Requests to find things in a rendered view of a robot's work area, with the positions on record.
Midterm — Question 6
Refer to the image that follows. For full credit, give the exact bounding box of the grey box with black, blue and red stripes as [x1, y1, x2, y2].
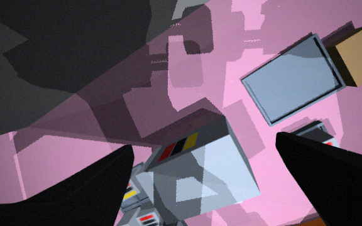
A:
[116, 207, 141, 226]

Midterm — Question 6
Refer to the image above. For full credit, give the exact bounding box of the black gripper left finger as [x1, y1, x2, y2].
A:
[0, 144, 134, 226]

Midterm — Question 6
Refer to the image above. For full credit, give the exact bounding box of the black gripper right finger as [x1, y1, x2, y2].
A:
[275, 132, 362, 226]

